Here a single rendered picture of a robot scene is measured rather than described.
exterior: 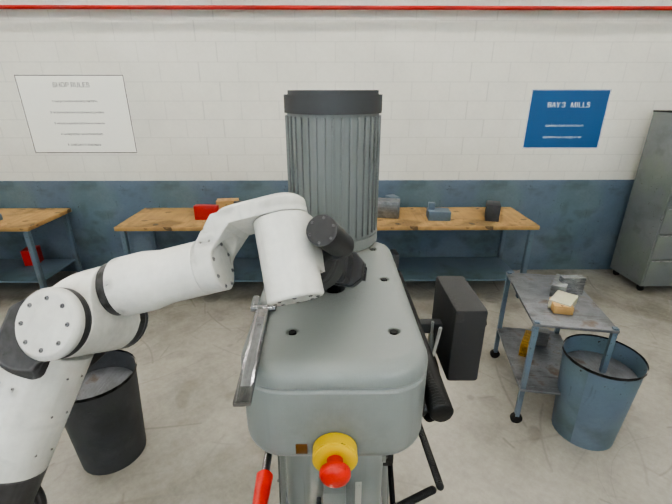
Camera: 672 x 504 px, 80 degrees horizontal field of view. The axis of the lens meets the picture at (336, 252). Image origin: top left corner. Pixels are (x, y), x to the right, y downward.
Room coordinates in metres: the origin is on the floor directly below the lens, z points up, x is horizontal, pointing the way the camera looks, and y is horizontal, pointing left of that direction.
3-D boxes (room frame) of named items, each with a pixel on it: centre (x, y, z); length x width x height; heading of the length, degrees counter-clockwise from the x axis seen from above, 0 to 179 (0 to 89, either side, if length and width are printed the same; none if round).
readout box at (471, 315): (0.92, -0.33, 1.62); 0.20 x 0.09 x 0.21; 1
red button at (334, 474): (0.37, 0.00, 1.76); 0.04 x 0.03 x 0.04; 91
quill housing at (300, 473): (0.62, 0.00, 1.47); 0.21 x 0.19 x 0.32; 91
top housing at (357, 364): (0.64, 0.00, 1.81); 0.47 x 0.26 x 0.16; 1
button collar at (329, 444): (0.39, 0.00, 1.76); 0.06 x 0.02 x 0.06; 91
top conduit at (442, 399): (0.66, -0.14, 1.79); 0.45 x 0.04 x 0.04; 1
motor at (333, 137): (0.87, 0.01, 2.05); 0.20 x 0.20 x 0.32
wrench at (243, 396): (0.46, 0.11, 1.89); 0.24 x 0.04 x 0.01; 3
